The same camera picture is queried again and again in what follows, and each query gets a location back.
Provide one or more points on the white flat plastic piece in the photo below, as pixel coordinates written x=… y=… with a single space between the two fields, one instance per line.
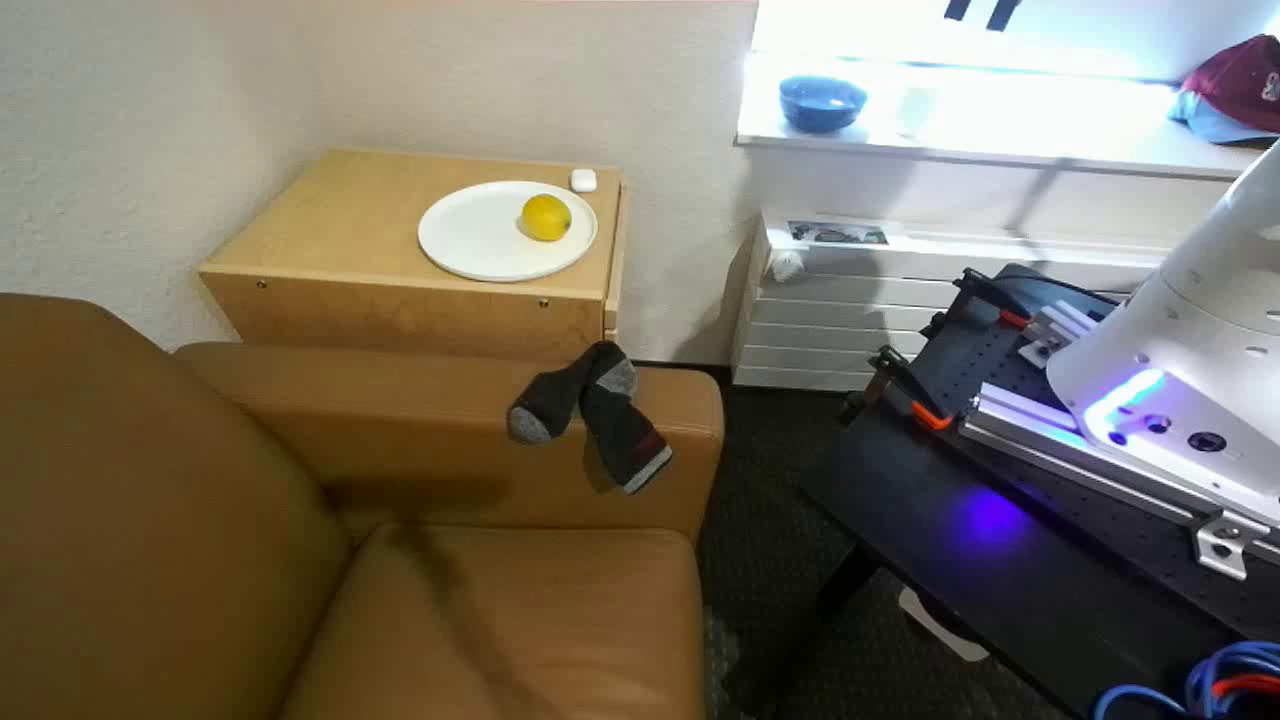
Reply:
x=942 y=627

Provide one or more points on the small white plastic object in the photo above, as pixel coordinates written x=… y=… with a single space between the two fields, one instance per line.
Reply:
x=581 y=182

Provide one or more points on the silver corner bracket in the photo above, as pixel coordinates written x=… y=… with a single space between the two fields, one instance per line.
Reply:
x=1221 y=550

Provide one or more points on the light wooden dresser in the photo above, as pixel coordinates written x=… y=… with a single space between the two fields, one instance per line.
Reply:
x=334 y=241

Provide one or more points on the maroon and blue cap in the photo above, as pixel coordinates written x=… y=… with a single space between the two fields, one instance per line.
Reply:
x=1243 y=85

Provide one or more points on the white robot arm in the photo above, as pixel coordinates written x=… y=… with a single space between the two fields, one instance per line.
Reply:
x=1200 y=335

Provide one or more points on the black mounting board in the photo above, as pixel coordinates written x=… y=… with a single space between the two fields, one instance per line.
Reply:
x=972 y=363

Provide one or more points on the brown leather armchair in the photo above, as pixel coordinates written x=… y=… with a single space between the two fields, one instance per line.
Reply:
x=132 y=535

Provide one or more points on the white wall heater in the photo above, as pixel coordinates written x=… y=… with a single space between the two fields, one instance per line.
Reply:
x=812 y=335

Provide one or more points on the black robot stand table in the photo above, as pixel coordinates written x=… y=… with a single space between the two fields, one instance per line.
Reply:
x=963 y=535

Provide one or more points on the black orange clamp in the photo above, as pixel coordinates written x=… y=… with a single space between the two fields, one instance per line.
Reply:
x=991 y=305
x=910 y=394

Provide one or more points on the black grey sock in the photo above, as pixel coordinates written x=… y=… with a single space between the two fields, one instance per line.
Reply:
x=628 y=441
x=551 y=402

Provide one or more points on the white heater dial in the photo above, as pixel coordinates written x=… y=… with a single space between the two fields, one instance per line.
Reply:
x=786 y=263

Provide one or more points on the white round plate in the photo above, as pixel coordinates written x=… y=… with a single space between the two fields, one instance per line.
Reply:
x=464 y=241

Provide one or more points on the yellow lemon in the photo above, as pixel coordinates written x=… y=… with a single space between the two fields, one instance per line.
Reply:
x=546 y=219

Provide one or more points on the aluminium profile rail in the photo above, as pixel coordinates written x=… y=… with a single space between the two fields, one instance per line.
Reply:
x=1067 y=455

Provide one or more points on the white window sill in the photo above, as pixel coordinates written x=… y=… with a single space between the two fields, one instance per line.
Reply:
x=1026 y=128

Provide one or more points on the blue bowl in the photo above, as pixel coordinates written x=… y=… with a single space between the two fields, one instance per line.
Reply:
x=821 y=107

